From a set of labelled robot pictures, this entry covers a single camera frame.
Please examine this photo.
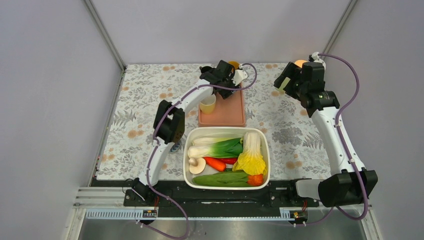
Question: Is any pale orange upside-down cup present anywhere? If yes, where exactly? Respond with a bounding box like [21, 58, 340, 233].
[294, 59, 309, 68]

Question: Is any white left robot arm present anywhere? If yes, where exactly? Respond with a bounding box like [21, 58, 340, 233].
[131, 60, 240, 206]

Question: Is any blue zigzag sponge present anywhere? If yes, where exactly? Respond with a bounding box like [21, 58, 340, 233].
[169, 140, 182, 153]

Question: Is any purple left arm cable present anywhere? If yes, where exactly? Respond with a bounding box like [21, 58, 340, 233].
[145, 62, 259, 240]

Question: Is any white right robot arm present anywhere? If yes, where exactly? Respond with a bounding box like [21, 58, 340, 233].
[274, 61, 378, 207]

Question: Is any white rectangular vegetable bin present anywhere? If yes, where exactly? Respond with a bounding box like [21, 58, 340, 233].
[183, 127, 271, 190]

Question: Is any toy bok choy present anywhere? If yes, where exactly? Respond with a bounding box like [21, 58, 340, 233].
[187, 144, 243, 159]

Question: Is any salmon pink plastic tray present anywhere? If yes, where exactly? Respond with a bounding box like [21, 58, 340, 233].
[198, 90, 246, 127]

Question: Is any toy white leek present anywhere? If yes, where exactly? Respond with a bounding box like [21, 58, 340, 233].
[192, 137, 243, 147]

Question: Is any toy green leafy vegetable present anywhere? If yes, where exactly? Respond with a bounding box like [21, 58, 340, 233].
[192, 171, 252, 188]

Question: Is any toy napa cabbage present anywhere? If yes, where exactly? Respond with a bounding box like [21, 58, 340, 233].
[232, 131, 268, 176]

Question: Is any dark brown mug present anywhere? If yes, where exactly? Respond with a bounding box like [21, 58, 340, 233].
[199, 66, 214, 74]

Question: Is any light blue butterfly mug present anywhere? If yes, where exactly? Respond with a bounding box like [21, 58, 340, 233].
[228, 61, 240, 70]

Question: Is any light green mug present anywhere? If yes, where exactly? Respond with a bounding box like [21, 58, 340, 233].
[278, 77, 290, 94]

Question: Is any toy red chili pepper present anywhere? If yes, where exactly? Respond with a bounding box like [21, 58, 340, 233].
[218, 157, 238, 165]

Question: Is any toy orange carrot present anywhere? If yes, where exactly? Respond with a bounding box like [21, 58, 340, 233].
[203, 156, 227, 172]

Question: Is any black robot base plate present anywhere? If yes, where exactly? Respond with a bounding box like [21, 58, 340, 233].
[119, 178, 319, 219]

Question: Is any toy orange tomato piece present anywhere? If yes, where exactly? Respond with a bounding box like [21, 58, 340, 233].
[246, 174, 264, 187]

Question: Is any aluminium front rail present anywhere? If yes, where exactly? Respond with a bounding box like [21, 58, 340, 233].
[72, 187, 374, 222]

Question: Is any yellow mug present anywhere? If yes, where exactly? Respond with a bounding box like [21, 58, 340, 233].
[199, 94, 217, 115]

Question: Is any toy mushroom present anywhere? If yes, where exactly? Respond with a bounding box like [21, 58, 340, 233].
[188, 158, 207, 175]

